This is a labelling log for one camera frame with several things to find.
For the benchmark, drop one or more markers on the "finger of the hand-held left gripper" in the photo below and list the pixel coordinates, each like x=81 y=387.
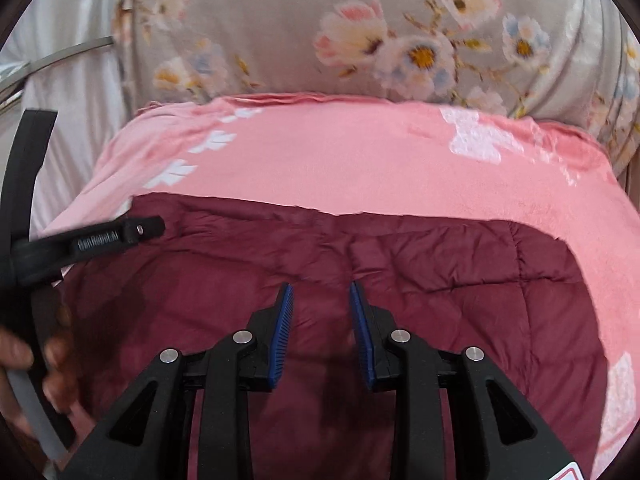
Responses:
x=100 y=242

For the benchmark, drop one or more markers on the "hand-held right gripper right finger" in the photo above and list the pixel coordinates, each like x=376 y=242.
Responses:
x=361 y=340

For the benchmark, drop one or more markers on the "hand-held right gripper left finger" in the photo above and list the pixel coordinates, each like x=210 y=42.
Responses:
x=281 y=340

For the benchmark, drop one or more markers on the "maroon quilted jacket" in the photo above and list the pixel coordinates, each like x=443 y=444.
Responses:
x=450 y=285

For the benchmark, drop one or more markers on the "person's left hand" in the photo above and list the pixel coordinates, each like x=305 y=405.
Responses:
x=60 y=360

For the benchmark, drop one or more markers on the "white curtain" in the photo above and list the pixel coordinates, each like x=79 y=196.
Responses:
x=75 y=110

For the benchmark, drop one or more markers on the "grey metal strip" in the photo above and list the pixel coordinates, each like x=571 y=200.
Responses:
x=65 y=51

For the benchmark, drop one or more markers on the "pink printed blanket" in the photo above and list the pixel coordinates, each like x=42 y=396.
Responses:
x=350 y=160

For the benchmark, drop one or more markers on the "grey floral quilt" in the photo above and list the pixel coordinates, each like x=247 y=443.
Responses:
x=300 y=10

